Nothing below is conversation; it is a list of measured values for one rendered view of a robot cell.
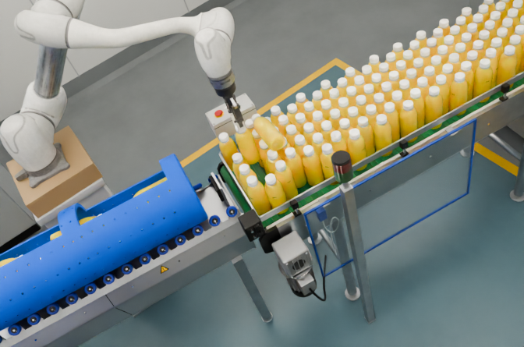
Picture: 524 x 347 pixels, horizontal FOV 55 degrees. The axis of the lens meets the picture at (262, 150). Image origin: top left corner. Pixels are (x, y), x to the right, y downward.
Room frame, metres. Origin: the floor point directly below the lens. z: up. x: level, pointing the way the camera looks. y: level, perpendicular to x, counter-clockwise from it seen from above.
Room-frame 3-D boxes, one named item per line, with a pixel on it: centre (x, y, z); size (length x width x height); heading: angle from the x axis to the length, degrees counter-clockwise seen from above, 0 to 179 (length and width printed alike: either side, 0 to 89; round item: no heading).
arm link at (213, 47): (1.45, 0.04, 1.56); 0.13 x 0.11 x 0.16; 162
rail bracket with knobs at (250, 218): (1.16, 0.13, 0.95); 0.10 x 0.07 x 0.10; 12
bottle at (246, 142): (1.44, 0.05, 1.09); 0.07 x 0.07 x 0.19
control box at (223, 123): (1.67, 0.07, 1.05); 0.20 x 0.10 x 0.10; 102
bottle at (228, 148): (1.53, 0.13, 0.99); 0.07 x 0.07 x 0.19
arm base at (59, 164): (1.71, 0.93, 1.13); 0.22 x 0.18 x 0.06; 106
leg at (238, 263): (1.26, 0.27, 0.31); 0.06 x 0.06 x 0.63; 12
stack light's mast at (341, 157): (1.07, -0.23, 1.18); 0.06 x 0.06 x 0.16
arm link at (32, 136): (1.72, 0.90, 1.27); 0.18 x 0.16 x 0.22; 161
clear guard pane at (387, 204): (1.21, -0.46, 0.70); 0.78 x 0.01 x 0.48; 102
